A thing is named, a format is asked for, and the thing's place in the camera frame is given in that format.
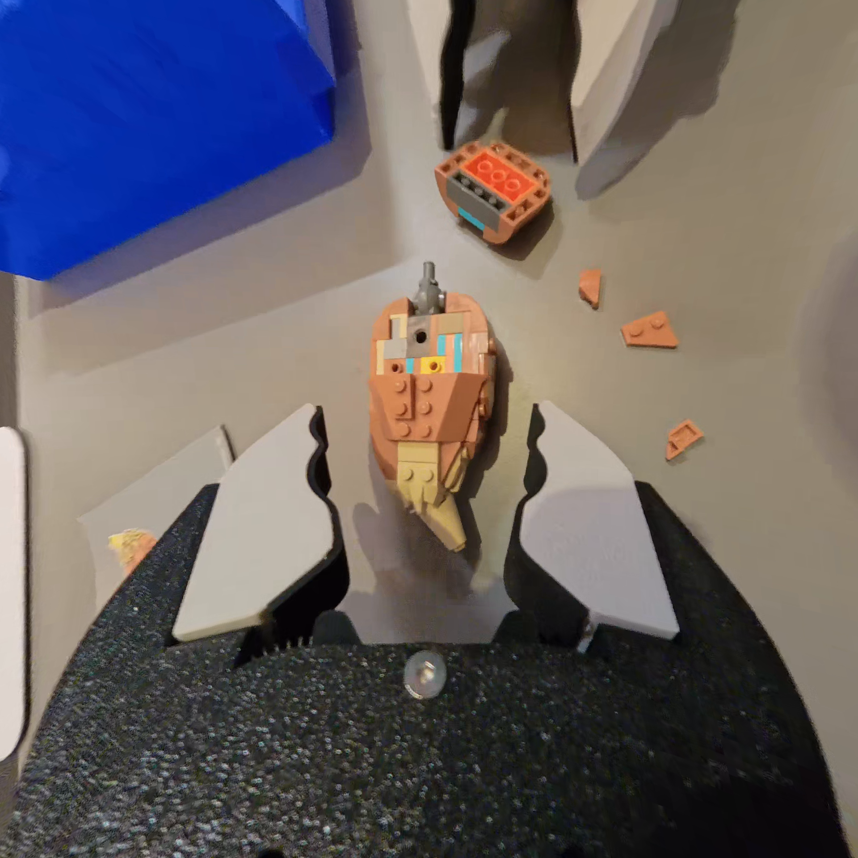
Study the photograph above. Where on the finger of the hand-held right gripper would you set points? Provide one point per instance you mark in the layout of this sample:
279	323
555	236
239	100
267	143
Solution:
610	47
436	40

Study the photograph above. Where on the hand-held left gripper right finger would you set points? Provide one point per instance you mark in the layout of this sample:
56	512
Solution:
596	536

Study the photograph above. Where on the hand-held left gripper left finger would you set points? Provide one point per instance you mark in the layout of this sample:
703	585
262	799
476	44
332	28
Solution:
261	536

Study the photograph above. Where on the grey instruction booklet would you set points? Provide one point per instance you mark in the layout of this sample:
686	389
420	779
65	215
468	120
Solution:
167	482

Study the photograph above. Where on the orange brick shell cover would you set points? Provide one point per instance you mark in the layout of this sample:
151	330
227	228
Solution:
496	181

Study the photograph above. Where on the orange brick claw model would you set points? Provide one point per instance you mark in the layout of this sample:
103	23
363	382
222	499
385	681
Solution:
429	409

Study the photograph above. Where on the orange wedge plate brick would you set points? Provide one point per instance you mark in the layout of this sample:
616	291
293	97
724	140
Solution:
649	332

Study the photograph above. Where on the blue plastic bin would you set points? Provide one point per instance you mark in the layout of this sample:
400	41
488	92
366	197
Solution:
147	120

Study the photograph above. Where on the grey desk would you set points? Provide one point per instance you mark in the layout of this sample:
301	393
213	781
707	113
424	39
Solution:
201	348

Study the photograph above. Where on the orange square tile brick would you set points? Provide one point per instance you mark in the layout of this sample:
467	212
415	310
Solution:
684	439

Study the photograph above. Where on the small orange slope brick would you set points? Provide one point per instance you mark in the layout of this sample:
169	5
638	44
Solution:
590	288

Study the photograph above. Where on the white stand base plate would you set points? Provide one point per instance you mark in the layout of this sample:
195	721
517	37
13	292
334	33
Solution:
12	590

